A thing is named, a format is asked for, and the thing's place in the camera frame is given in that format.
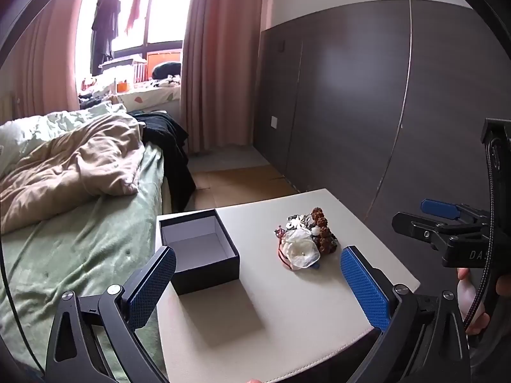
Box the orange board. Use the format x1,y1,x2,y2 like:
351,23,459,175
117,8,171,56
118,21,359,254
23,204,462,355
147,51,183,80

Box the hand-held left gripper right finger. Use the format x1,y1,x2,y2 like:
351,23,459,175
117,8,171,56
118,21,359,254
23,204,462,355
339,245,472,383

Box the white rack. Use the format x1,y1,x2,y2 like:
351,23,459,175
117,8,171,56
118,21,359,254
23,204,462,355
99,58,146,82

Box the black cushion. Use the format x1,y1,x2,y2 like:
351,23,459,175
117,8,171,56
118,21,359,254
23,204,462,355
151,62,182,80

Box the light green duvet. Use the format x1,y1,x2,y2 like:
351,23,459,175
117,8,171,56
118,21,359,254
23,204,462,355
0,101,128,160

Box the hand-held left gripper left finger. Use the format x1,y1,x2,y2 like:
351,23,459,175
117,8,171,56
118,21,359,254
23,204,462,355
45,245,177,383

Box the black braided cable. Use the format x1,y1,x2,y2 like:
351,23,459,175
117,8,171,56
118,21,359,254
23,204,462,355
463,138,504,328

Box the silver flower jewelry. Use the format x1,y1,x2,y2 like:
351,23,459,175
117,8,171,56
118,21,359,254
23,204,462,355
285,213,314,232

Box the hanging dark clothes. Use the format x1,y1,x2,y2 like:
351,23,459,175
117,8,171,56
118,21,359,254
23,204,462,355
91,0,121,76

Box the leaf print pillow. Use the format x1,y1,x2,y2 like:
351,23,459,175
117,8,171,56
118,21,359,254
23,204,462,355
116,86,182,110

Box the wide pink curtain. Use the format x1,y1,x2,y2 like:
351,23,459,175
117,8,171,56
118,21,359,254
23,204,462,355
179,0,276,156

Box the black jewelry box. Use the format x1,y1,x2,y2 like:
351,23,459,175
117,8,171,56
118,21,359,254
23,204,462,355
159,208,241,296

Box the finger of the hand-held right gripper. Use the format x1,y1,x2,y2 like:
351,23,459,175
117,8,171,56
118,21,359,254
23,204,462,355
420,199,490,228
392,212,485,250

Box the person's right hand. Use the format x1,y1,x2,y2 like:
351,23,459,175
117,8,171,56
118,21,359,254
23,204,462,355
457,267,490,336

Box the window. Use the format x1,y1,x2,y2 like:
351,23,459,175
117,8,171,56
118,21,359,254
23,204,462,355
78,0,194,88

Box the black clothing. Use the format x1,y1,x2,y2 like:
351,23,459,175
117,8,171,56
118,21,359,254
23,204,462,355
130,109,197,212

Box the hanging pink garment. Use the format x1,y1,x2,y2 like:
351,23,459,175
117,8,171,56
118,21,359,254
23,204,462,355
125,0,146,36

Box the narrow pink curtain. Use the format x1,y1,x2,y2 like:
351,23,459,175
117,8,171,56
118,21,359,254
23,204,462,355
8,0,90,122

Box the red string bracelet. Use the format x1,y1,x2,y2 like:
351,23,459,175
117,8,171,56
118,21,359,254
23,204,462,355
277,243,294,270

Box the cardboard sheet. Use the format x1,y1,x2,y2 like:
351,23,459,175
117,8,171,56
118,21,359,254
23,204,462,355
192,165,298,212

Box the green bed sheet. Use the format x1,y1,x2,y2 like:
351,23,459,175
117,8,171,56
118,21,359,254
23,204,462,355
0,144,166,383

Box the beige blanket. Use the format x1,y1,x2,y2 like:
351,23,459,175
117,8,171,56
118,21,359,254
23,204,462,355
0,114,146,234

